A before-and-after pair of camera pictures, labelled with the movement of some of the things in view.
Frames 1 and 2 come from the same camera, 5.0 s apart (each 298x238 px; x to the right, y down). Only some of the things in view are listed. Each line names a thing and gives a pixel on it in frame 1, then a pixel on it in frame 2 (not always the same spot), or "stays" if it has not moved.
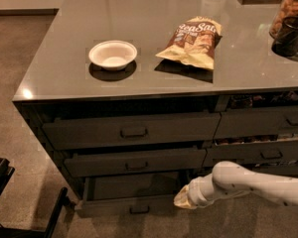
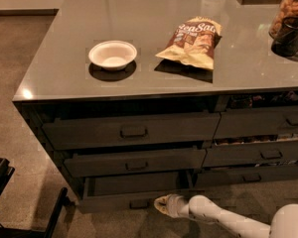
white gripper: [194, 192] -> [176, 205]
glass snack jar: [293, 4] stays
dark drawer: [256, 153] stays
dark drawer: [268, 121] stays
